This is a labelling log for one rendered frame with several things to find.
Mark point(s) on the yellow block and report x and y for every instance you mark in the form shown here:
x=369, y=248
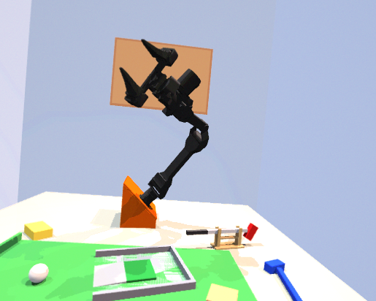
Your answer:
x=38, y=230

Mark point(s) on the blue golf putter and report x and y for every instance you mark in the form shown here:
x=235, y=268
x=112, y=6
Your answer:
x=276, y=266

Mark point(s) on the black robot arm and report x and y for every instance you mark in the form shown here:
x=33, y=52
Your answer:
x=174, y=95

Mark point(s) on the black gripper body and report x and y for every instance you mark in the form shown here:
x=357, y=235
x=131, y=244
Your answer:
x=154, y=80

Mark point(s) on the white egg-shaped ball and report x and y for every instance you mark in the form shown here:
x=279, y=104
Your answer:
x=38, y=273

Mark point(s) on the green flat mat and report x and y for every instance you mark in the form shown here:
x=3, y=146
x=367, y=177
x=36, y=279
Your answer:
x=71, y=267

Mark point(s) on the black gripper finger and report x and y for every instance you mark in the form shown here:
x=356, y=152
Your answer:
x=132, y=89
x=154, y=51

